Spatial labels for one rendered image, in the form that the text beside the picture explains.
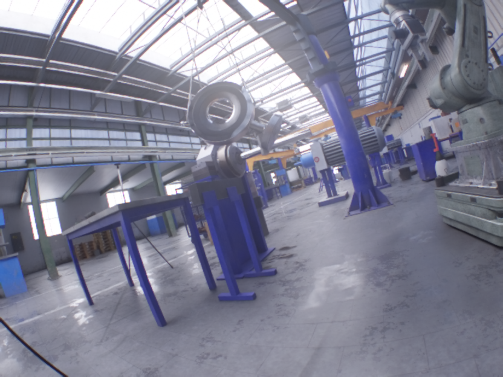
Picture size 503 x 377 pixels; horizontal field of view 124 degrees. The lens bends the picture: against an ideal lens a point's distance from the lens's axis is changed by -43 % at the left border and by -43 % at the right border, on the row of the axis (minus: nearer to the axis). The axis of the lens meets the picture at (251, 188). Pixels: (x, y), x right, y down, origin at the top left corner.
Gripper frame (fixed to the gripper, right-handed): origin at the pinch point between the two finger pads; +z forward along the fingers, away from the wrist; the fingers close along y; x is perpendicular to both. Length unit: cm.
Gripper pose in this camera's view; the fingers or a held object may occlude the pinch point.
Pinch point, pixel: (425, 60)
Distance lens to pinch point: 181.9
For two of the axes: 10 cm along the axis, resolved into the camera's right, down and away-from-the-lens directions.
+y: 2.9, -0.5, 9.6
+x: -9.1, 2.8, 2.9
